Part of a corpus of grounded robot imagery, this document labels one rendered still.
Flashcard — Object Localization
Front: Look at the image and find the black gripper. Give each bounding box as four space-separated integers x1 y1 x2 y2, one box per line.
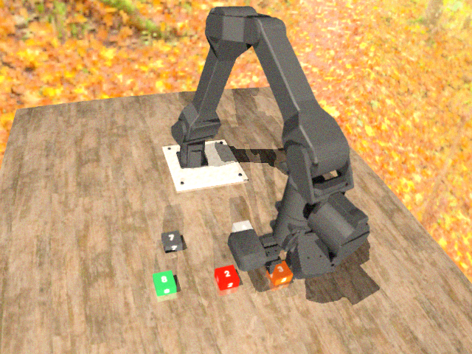
227 201 313 274

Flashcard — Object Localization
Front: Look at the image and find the red block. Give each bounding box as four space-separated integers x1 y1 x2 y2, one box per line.
215 265 240 291

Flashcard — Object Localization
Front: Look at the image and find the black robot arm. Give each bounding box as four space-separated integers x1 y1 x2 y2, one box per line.
171 6 370 280

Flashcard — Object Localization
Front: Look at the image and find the orange block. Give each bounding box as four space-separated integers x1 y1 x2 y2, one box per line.
267 260 292 285

